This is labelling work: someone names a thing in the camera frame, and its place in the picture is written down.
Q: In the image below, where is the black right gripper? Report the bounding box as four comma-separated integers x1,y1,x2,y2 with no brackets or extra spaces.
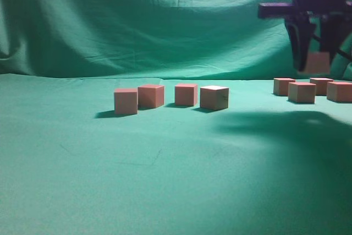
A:
258,0,351,72

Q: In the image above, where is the pink wooden cube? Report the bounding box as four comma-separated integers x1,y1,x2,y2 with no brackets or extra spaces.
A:
137,84,164,108
310,78,334,96
200,85,229,111
298,52,330,75
327,81,352,103
174,84,198,106
273,78,296,96
114,88,138,114
288,82,316,104

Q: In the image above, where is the green cloth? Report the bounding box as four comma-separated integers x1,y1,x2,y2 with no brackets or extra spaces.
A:
1,0,351,234

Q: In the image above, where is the black braided cable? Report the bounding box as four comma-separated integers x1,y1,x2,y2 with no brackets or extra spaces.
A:
266,0,352,61

